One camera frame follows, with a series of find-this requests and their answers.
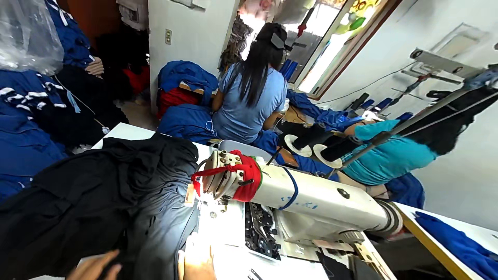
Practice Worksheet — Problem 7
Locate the person's left hand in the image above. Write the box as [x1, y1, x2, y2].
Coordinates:
[65, 249, 123, 280]

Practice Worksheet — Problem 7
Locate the person's right hand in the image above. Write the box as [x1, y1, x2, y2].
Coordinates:
[178, 232, 217, 280]

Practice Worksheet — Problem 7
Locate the black garment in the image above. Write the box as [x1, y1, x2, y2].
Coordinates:
[0, 132, 200, 280]

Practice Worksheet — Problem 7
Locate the white sewing table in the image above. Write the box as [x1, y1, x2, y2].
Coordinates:
[29, 123, 397, 280]

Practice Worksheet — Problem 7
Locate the cream paper tag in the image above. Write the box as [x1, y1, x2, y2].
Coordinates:
[184, 183, 196, 207]

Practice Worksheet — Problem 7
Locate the pile of black small parts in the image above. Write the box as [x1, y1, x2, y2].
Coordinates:
[245, 202, 281, 260]

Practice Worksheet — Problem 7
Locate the red cloth strip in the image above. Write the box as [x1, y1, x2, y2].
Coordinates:
[191, 150, 263, 203]

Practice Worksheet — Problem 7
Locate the clear plastic tray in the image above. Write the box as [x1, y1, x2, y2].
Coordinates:
[244, 202, 287, 261]

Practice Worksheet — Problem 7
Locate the dark blue band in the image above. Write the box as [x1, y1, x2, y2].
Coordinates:
[278, 166, 299, 211]

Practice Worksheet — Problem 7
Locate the large blue draped fabric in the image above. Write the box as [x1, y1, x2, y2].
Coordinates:
[157, 103, 222, 145]

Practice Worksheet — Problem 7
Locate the white industrial sewing machine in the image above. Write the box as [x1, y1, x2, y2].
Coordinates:
[198, 150, 404, 262]

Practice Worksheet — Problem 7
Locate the black fabric piece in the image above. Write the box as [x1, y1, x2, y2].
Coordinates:
[316, 251, 354, 280]

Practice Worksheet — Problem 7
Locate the red garment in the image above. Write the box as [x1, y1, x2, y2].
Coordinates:
[157, 88, 203, 120]

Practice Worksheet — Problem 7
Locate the pile of blue garments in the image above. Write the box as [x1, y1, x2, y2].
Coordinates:
[0, 0, 94, 203]

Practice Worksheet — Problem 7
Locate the black thread cone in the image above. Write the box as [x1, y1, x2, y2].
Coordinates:
[284, 124, 330, 158]
[313, 135, 362, 169]

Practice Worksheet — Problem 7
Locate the pile of black garments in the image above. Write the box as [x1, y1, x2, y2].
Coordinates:
[31, 64, 129, 150]

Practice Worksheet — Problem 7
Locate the blue garment on chair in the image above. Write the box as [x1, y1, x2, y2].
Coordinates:
[157, 60, 219, 106]

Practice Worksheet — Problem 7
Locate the dark grey fabric piece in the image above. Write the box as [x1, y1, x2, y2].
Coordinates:
[347, 254, 383, 280]

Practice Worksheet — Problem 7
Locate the red fabric on floor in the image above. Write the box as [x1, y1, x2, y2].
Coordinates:
[122, 65, 151, 95]

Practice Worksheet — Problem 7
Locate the metal thread stand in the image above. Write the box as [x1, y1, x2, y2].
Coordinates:
[325, 47, 498, 179]

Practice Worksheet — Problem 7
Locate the dark blue draped fabric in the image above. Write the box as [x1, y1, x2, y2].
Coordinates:
[383, 173, 425, 210]

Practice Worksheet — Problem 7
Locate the clear plastic bag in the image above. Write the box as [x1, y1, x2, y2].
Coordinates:
[0, 0, 65, 76]

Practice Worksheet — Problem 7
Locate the white table with yellow edge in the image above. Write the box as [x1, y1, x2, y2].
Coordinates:
[392, 202, 498, 280]

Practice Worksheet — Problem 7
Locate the blue cloth on white table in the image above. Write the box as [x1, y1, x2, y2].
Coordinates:
[415, 211, 498, 280]

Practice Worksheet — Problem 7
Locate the window with white frame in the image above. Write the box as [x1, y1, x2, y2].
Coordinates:
[220, 0, 403, 100]

